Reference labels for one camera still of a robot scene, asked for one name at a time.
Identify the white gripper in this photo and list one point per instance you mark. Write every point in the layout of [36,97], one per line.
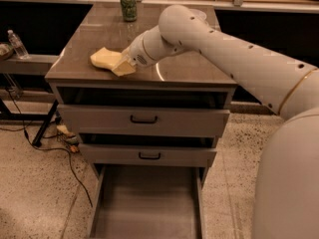
[136,53]

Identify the yellow sponge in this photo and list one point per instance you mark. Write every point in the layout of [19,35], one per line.
[105,58]

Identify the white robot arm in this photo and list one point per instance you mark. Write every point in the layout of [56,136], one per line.
[287,187]

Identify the grey drawer cabinet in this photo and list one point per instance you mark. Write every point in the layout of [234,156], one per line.
[186,81]

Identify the grey top drawer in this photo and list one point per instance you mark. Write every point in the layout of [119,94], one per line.
[144,121]

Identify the grey drawer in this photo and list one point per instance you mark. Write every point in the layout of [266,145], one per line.
[144,121]
[147,202]
[148,155]

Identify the grey middle drawer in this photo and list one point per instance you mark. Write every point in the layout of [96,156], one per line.
[148,155]

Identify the grey bottom drawer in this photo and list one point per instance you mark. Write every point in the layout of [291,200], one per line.
[147,202]

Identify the green soda can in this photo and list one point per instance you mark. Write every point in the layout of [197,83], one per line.
[129,10]

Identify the white bowl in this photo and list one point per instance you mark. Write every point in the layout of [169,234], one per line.
[199,13]

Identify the grey side shelf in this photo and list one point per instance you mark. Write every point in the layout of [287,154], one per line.
[36,65]

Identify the power strip on floor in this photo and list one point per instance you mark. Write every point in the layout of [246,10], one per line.
[68,138]

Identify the clear plastic water bottle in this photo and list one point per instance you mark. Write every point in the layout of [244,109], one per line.
[17,45]

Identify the brown bowl on shelf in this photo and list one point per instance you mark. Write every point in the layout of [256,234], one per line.
[6,51]

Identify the black table leg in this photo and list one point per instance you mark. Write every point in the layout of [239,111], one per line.
[46,121]

